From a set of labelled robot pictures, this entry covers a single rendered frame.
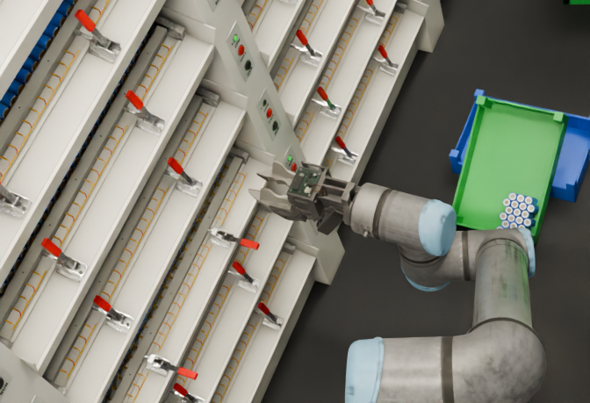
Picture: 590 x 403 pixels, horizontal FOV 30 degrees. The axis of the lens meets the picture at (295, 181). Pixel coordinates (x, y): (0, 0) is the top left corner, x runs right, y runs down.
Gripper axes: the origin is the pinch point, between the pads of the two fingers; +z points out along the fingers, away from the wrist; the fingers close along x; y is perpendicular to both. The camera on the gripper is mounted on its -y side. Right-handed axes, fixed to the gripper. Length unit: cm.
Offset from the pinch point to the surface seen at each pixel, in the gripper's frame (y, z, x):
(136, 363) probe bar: -3.9, 8.7, 37.9
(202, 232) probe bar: -3.9, 8.6, 10.5
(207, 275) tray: -7.6, 5.5, 17.0
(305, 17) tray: -5.8, 10.2, -42.4
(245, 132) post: 2.6, 6.4, -8.7
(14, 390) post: 34, 4, 56
